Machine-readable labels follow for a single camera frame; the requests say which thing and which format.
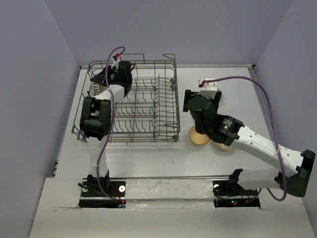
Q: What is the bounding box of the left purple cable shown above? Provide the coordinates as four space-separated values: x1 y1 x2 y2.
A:
97 46 127 205

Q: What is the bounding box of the teal ceramic bowl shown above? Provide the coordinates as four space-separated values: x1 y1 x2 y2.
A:
217 88 223 101

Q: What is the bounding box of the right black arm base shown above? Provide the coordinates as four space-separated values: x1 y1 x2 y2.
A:
212 169 261 208

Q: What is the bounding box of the purple cable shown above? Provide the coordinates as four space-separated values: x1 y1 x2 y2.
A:
97 46 127 205
202 75 289 201

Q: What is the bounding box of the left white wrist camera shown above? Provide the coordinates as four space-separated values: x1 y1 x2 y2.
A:
111 53 121 69

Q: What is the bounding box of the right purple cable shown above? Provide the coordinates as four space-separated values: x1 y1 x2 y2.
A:
202 75 289 201

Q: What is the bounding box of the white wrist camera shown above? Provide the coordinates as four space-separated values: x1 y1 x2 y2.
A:
111 53 121 69
199 78 218 92

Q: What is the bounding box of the white pink rimmed bowl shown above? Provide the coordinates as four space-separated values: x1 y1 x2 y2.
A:
90 81 103 94

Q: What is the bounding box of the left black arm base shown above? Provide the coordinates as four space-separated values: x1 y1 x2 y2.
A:
78 175 126 209

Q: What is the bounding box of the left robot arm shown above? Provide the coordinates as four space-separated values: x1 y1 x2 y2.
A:
80 60 135 196

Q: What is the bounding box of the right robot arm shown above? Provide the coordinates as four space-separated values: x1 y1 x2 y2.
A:
183 90 316 197

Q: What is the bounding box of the leaf patterned white bowl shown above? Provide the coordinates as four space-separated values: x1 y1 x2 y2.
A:
218 143 235 152

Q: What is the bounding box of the tan orange bowl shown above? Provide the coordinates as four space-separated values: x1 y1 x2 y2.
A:
188 126 210 146

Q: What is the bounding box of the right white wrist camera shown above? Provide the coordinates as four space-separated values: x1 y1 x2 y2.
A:
199 78 218 92

